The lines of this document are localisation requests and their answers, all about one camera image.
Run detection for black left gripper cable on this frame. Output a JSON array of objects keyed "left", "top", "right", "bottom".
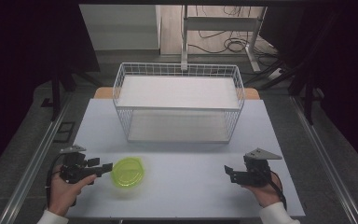
[{"left": 44, "top": 153, "right": 65, "bottom": 209}]

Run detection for wooden table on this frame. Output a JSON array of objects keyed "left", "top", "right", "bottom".
[{"left": 92, "top": 86, "right": 261, "bottom": 101}]

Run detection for black metal stand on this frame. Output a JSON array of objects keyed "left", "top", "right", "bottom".
[
  {"left": 245, "top": 59, "right": 325, "bottom": 126},
  {"left": 40, "top": 59, "right": 102, "bottom": 123}
]

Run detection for dark curtain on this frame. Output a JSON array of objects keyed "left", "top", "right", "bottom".
[
  {"left": 0, "top": 0, "right": 102, "bottom": 183},
  {"left": 259, "top": 0, "right": 358, "bottom": 178}
]

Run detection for white power strip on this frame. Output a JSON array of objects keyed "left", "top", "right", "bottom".
[{"left": 266, "top": 66, "right": 285, "bottom": 82}]

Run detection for green translucent plastic bowl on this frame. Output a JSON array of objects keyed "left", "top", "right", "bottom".
[{"left": 109, "top": 156, "right": 147, "bottom": 189}]

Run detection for black rectangular floor frame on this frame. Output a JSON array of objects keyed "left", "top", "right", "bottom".
[{"left": 52, "top": 120, "right": 76, "bottom": 145}]

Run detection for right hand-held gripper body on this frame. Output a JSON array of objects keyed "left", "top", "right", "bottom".
[{"left": 242, "top": 147, "right": 283, "bottom": 189}]

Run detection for white metal desk frame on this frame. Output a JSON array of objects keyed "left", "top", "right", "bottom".
[{"left": 180, "top": 4, "right": 268, "bottom": 73}]

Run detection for person's left hand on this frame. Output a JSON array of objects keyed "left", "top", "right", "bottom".
[{"left": 47, "top": 164, "right": 98, "bottom": 217}]

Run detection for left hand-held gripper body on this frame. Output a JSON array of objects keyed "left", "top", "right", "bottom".
[{"left": 59, "top": 144, "right": 90, "bottom": 185}]

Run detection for black cables on floor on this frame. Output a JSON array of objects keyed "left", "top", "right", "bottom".
[{"left": 187, "top": 5, "right": 279, "bottom": 64}]

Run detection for person's right hand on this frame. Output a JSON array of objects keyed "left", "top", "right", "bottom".
[{"left": 241, "top": 170, "right": 283, "bottom": 209}]

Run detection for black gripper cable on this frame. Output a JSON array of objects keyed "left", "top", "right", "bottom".
[
  {"left": 44, "top": 153, "right": 65, "bottom": 209},
  {"left": 268, "top": 169, "right": 289, "bottom": 211}
]

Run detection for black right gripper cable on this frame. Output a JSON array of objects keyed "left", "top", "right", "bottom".
[{"left": 268, "top": 169, "right": 289, "bottom": 211}]

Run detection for white cabinet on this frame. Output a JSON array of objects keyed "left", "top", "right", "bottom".
[{"left": 78, "top": 4, "right": 162, "bottom": 52}]

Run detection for aluminium rail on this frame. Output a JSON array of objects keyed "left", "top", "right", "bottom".
[
  {"left": 289, "top": 95, "right": 358, "bottom": 224},
  {"left": 0, "top": 92, "right": 73, "bottom": 224}
]

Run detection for white wire shelf rack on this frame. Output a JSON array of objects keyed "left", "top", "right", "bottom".
[{"left": 112, "top": 62, "right": 246, "bottom": 145}]

